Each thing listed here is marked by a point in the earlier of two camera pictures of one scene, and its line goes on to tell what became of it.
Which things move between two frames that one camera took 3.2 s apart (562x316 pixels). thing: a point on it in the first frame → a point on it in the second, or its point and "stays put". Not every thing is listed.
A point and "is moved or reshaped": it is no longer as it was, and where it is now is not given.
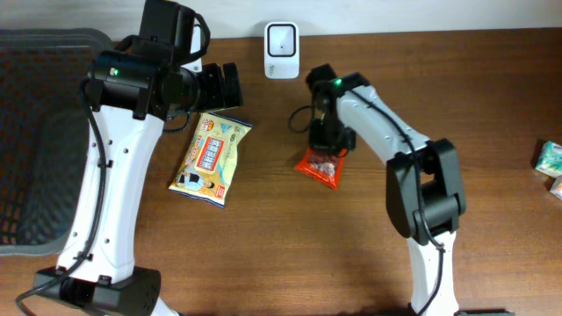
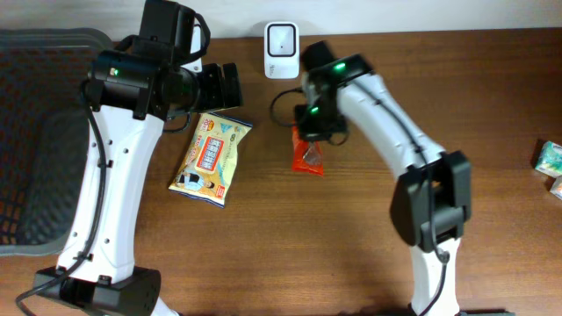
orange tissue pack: (557, 188) stays put
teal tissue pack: (550, 161) stays put
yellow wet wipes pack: (207, 172) stays put
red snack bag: (324, 168) is moved or reshaped
